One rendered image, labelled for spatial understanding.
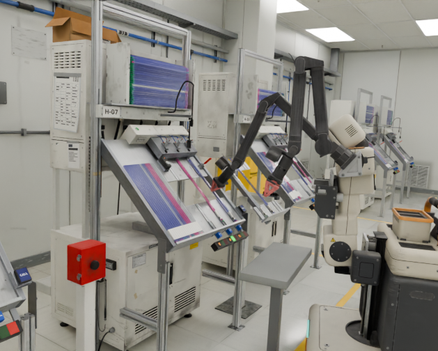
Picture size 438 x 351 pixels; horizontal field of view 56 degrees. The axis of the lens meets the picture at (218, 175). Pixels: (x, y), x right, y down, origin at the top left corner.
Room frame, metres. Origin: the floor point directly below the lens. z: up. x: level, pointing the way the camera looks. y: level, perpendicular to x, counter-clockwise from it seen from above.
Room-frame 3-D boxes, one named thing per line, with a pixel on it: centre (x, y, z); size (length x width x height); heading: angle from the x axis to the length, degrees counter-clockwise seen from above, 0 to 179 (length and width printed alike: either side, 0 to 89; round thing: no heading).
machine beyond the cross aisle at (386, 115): (7.95, -2.99, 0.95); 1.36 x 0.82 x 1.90; 57
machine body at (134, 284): (2.56, 0.54, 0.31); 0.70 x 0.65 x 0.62; 147
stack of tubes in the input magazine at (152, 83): (2.54, 0.41, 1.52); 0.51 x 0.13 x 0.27; 147
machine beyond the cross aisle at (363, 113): (6.75, -2.18, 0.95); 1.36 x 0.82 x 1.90; 57
